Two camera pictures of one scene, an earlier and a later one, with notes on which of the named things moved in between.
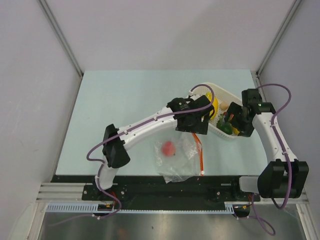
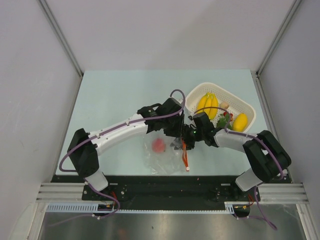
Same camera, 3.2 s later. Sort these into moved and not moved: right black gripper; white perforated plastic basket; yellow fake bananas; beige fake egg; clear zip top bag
Moved: clear zip top bag; right black gripper
Not moved: yellow fake bananas; white perforated plastic basket; beige fake egg
